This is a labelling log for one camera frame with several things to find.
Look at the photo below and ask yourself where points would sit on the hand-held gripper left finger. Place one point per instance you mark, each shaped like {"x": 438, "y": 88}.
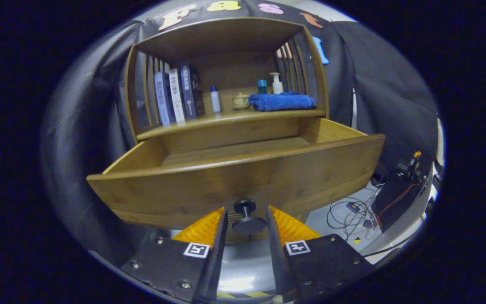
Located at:
{"x": 220, "y": 253}

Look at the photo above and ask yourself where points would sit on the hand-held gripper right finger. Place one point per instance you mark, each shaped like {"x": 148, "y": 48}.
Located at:
{"x": 274, "y": 253}

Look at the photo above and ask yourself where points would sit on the wooden drawer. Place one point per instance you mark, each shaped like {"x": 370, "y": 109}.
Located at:
{"x": 184, "y": 194}

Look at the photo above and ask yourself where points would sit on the wooden countertop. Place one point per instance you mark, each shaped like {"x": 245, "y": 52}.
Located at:
{"x": 226, "y": 118}

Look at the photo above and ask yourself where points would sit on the wooden cabinet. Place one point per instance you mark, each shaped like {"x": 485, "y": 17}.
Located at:
{"x": 243, "y": 71}

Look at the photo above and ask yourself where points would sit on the white table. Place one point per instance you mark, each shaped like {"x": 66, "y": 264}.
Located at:
{"x": 403, "y": 228}

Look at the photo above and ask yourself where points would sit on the blue folded towel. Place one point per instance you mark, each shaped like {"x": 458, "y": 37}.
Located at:
{"x": 283, "y": 102}

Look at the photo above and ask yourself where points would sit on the white bottle with blue cap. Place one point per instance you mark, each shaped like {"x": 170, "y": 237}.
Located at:
{"x": 215, "y": 101}

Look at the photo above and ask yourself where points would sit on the beige lidded ceramic teacup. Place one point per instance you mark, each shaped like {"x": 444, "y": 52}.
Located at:
{"x": 241, "y": 102}

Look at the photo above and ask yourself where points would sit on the black and orange device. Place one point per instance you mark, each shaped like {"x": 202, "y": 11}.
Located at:
{"x": 407, "y": 166}

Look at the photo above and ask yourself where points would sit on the white book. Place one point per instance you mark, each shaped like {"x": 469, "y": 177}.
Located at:
{"x": 177, "y": 96}

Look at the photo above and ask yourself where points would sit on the light blue book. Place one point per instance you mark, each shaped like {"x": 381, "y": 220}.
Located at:
{"x": 165, "y": 99}

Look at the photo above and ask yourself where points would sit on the dark blue book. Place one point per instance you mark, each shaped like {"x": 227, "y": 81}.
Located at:
{"x": 193, "y": 90}

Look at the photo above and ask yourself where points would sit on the teal bottle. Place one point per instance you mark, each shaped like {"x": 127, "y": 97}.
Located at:
{"x": 262, "y": 87}

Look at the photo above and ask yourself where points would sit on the white pump bottle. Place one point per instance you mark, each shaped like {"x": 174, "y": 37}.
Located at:
{"x": 276, "y": 86}

